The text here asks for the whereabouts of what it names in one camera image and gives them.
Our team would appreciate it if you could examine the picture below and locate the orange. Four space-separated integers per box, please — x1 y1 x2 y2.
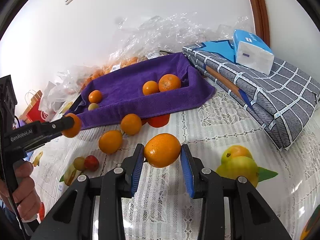
142 80 160 96
61 113 82 138
144 133 181 168
88 90 103 104
98 130 123 155
158 74 181 92
120 113 142 136

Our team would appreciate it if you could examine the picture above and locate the clear plastic bag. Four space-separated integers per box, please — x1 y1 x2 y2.
56 65 100 95

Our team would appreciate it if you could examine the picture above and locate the grey plastic bag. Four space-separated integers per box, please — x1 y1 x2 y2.
39 81 73 113

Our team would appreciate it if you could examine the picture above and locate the blue white tissue pack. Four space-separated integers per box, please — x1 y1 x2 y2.
233 29 274 76

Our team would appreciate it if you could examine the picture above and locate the crinkled clear plastic wrap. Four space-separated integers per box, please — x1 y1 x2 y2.
110 12 250 63

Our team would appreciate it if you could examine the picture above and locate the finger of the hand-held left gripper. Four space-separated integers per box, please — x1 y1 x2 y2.
48 116 75 140

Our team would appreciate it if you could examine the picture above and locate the purple towel covered tray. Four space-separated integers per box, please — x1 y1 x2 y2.
64 52 217 130

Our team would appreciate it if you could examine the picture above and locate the brown wooden door frame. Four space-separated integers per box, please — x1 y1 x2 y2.
244 0 270 48

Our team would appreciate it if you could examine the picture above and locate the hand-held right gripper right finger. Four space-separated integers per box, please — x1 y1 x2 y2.
180 144 293 240

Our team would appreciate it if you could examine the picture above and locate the clear bag of oranges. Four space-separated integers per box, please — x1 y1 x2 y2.
82 51 163 88

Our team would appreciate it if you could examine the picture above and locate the grey checked folded bedsheet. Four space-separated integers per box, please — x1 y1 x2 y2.
182 39 320 150

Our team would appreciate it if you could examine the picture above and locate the red paper bag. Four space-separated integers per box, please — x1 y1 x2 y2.
19 90 50 124

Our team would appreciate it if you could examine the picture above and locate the small red apple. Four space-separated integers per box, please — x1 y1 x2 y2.
84 155 100 172

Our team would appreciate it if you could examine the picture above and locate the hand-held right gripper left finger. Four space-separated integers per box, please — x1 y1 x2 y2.
30 144 145 240

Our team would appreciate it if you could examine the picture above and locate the person's left hand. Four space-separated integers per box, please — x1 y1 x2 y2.
0 161 42 222

